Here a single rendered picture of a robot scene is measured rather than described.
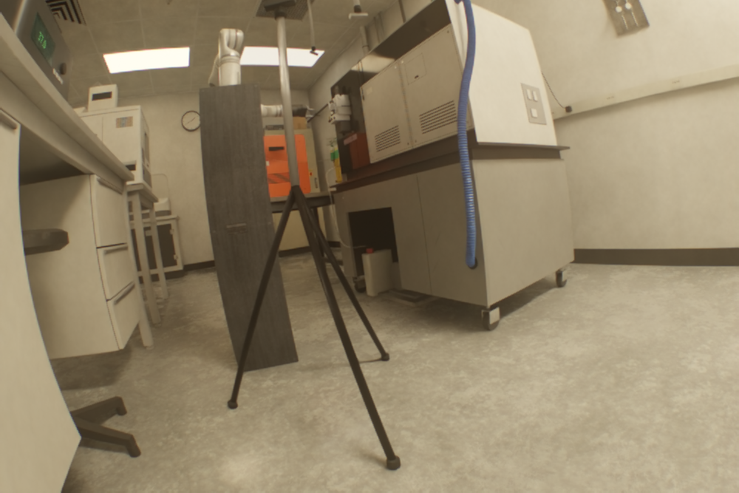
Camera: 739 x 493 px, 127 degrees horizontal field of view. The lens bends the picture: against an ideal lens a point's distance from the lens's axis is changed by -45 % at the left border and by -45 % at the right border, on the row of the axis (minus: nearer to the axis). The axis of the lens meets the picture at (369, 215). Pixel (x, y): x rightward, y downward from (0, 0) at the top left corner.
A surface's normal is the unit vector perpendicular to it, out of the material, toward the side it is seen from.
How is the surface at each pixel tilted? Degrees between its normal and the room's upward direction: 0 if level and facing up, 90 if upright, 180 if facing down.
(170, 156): 90
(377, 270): 90
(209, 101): 90
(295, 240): 90
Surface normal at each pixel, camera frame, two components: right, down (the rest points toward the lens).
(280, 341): 0.35, -0.03
